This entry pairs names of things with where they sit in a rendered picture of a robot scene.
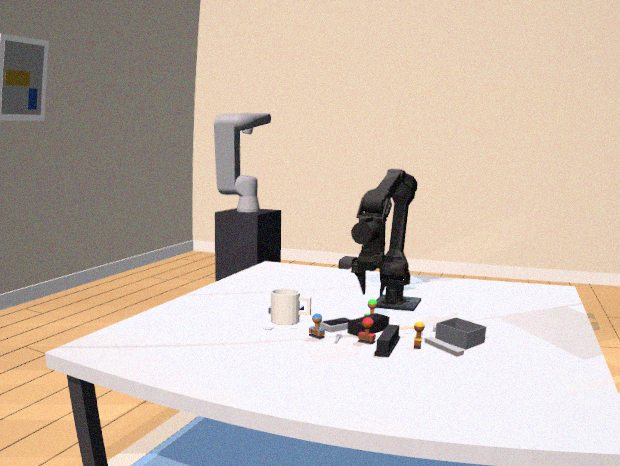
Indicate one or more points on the blue-handled stamp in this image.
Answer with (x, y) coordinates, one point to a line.
(315, 331)

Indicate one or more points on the white mug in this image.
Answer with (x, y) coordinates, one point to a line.
(285, 306)

